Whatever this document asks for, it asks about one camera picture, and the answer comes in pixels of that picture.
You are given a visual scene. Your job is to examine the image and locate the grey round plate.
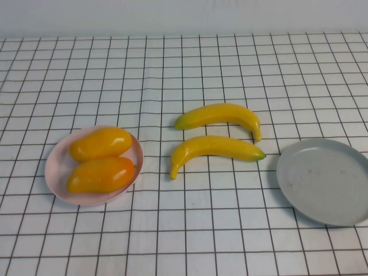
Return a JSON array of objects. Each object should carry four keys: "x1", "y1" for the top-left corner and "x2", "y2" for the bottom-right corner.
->
[{"x1": 276, "y1": 138, "x2": 368, "y2": 227}]

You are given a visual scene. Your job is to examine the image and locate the yellow mango with orange end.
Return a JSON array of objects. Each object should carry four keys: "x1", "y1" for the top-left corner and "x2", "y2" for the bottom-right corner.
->
[{"x1": 66, "y1": 156, "x2": 136, "y2": 194}]

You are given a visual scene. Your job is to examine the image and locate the white black-grid tablecloth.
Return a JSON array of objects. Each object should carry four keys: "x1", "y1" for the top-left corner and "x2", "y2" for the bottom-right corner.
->
[{"x1": 0, "y1": 30, "x2": 368, "y2": 276}]

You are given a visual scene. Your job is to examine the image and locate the yellow banana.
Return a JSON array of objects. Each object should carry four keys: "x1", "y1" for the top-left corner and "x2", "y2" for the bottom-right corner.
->
[
  {"x1": 174, "y1": 103, "x2": 262, "y2": 143},
  {"x1": 170, "y1": 135, "x2": 267, "y2": 181}
]

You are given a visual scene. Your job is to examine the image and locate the pink round plate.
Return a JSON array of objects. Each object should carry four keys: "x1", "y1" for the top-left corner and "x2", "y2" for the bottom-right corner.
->
[{"x1": 44, "y1": 125, "x2": 144, "y2": 206}]

